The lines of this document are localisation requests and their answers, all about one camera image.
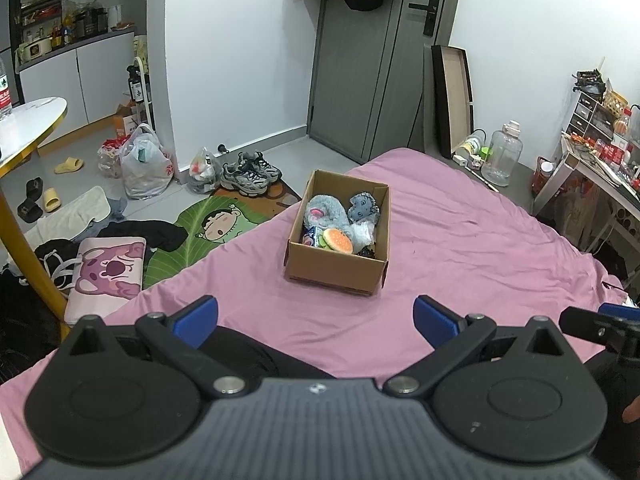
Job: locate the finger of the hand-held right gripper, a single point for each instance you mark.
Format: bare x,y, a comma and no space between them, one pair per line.
585,322
620,311

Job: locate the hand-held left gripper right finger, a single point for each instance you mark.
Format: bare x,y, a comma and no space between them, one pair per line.
432,317

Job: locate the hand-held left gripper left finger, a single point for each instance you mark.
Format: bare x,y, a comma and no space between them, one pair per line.
197,317

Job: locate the brown cardboard box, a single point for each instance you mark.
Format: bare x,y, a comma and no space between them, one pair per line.
370,265

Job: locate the black and white soft toy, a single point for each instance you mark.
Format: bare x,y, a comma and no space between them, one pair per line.
367,252

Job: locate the clear bag of white filling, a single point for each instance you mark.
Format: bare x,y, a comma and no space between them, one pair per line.
362,235

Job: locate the soft burger toy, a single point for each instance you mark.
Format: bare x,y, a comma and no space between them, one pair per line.
339,241

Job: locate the blue denim heart plush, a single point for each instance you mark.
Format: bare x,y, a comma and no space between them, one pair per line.
364,206

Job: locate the blue tissue pack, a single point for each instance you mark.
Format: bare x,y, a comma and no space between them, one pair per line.
311,236

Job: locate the person's right hand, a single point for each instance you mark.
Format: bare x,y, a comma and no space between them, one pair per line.
632,410

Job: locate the pink bedsheet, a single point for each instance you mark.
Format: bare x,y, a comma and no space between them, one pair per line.
475,240

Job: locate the green leaf floor mat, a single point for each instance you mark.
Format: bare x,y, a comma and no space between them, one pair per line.
200,225

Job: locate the black clothes pile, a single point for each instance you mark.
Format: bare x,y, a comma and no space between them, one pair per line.
160,232

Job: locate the pink bear print bag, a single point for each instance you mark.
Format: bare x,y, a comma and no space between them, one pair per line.
107,275

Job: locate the brown paper bag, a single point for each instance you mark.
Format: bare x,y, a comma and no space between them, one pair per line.
575,215

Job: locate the white desk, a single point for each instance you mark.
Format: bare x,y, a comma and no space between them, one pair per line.
600,180

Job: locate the blue grey cloth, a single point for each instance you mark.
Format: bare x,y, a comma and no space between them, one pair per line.
117,210

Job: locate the grey black sneaker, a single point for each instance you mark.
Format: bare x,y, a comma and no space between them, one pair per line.
262,165
242,182

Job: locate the clear plastic trash bag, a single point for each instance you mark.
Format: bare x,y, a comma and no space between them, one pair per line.
204,172

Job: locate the thin wooden stick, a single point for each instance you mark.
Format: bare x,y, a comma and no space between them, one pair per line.
482,179

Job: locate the grey plush mouse toy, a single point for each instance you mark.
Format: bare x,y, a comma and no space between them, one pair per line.
327,210

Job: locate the red bottle with white cap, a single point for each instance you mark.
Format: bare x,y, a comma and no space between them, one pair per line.
541,177

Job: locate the brown doormat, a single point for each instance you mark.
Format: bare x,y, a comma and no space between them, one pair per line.
285,192

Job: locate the white plastic bag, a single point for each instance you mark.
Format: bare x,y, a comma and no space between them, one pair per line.
147,170

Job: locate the small white box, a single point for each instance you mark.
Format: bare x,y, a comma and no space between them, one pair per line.
459,160

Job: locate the small patterned box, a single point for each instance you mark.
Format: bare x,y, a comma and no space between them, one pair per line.
475,162

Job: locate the black door stopper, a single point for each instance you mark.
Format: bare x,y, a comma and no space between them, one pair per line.
222,149

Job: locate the black bag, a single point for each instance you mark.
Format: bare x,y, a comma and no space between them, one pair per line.
25,320

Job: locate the small green cup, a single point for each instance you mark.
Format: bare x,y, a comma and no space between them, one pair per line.
484,153

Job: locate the clear plastic water jug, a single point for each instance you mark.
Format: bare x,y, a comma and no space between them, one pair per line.
502,157

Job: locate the red and clear snack bag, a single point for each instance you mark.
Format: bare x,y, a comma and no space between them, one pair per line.
110,157

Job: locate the yellow slipper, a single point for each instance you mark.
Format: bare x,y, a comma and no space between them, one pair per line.
51,200
69,165

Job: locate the black slipper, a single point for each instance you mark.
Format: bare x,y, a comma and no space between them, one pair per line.
30,210
35,187

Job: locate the desktop drawer organizer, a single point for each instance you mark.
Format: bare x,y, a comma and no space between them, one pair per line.
587,115

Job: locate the small open cardboard box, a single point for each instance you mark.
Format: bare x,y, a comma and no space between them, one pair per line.
125,120

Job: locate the black framed brown board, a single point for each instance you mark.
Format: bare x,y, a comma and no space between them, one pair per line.
452,100

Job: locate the white narrow rack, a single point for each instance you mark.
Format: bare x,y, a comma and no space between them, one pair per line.
146,85

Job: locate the black bottle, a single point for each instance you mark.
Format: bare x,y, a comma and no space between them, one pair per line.
135,85

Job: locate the grey door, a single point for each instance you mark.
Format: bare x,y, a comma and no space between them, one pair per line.
370,85

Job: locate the round white table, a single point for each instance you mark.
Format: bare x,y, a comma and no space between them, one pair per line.
25,120

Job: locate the white kitchen cabinet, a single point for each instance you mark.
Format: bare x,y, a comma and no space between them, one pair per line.
75,85

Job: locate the clear water bottle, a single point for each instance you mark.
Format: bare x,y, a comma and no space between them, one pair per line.
4,95

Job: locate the row of kitchen jars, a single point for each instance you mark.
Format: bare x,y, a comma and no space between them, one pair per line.
75,22

